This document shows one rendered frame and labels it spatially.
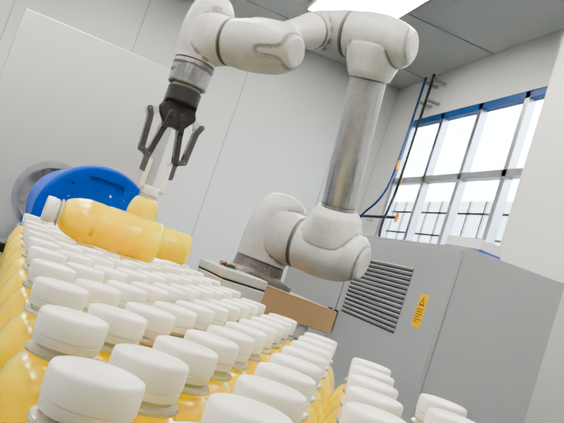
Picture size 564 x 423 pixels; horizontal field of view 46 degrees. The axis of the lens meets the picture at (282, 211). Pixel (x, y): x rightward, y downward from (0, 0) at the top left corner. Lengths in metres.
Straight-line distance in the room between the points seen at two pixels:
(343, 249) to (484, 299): 1.10
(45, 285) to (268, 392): 0.21
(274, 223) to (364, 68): 0.52
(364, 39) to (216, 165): 5.12
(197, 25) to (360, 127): 0.60
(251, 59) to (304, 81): 5.83
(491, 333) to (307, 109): 4.68
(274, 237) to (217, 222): 4.92
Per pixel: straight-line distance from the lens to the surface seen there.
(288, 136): 7.08
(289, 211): 1.99
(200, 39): 1.46
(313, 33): 1.85
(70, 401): 0.27
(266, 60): 1.38
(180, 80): 1.46
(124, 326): 0.44
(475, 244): 3.04
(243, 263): 1.99
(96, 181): 1.66
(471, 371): 2.88
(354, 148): 1.87
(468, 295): 2.82
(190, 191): 6.83
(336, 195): 1.89
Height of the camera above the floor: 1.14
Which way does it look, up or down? 4 degrees up
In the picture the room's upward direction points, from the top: 18 degrees clockwise
